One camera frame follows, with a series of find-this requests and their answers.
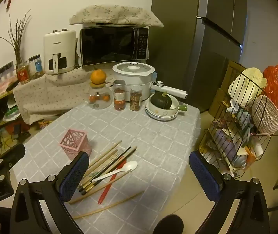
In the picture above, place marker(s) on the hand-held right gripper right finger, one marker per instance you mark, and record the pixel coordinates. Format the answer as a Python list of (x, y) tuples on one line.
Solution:
[(203, 173)]

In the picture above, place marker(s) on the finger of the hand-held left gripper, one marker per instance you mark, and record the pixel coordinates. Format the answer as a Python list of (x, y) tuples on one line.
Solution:
[(11, 154)]

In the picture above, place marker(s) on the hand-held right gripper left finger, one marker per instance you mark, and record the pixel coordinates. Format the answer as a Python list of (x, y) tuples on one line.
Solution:
[(76, 175)]

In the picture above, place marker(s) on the pink perforated utensil holder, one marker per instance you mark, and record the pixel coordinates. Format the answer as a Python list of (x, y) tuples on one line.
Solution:
[(76, 143)]

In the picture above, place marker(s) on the red plastic spoon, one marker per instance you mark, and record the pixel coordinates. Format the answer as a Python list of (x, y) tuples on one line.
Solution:
[(107, 187)]

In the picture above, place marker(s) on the black chopstick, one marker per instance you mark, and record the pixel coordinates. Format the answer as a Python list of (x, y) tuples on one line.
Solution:
[(104, 154)]

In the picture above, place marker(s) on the white plastic spoon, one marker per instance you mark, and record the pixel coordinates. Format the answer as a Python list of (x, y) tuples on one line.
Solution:
[(129, 166)]

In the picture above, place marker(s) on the purple packet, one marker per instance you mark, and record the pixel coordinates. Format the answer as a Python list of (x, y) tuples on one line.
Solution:
[(223, 139)]

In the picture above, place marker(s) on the printed snack box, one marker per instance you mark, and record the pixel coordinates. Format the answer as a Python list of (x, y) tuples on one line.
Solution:
[(43, 124)]

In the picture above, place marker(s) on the dark fuzzy object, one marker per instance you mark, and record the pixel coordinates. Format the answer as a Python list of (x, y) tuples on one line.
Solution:
[(168, 225)]

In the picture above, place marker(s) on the cardboard box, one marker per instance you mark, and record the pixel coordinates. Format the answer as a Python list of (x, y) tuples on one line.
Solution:
[(234, 75), (217, 102)]

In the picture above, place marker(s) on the white bowls with green pumpkin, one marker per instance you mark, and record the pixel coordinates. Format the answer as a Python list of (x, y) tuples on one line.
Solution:
[(158, 117)]

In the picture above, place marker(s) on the red label jar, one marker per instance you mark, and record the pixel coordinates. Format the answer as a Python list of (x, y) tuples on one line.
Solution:
[(23, 74)]

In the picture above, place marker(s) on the floral print tablecloth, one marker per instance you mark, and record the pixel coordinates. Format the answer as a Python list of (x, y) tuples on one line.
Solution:
[(56, 95)]

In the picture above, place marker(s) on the glass jar with cork lid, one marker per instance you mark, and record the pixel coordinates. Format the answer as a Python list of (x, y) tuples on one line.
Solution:
[(100, 102)]

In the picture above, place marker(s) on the dark green squash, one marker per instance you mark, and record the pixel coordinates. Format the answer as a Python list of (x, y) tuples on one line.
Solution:
[(159, 101)]

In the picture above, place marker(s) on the woven basket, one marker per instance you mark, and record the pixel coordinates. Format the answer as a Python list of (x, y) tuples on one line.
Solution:
[(267, 115)]

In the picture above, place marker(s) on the red spice jar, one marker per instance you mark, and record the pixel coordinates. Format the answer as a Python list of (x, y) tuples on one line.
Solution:
[(119, 97)]

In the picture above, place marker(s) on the cream printed bag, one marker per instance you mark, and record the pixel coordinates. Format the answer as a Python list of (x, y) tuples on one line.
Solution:
[(245, 82)]

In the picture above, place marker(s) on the large orange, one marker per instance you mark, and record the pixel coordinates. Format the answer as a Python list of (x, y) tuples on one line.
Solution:
[(98, 76)]

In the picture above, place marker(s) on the dried branches in vase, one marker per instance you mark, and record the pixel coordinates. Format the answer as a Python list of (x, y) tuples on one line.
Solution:
[(18, 39)]

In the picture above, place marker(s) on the white electric pot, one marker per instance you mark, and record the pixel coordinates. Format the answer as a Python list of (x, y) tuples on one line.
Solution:
[(134, 78)]

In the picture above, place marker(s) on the white air fryer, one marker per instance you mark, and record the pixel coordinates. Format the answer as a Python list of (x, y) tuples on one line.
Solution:
[(60, 51)]

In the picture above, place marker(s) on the orange plastic bag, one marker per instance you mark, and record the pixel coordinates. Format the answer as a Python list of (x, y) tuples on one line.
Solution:
[(273, 80)]

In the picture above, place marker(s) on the grey refrigerator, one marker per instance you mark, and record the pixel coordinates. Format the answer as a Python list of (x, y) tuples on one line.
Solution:
[(178, 41)]

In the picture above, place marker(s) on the black microwave oven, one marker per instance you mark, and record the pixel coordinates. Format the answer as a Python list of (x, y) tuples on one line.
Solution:
[(109, 43)]

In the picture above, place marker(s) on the floral cloth cushion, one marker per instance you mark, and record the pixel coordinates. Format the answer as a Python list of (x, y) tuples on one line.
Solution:
[(114, 14)]

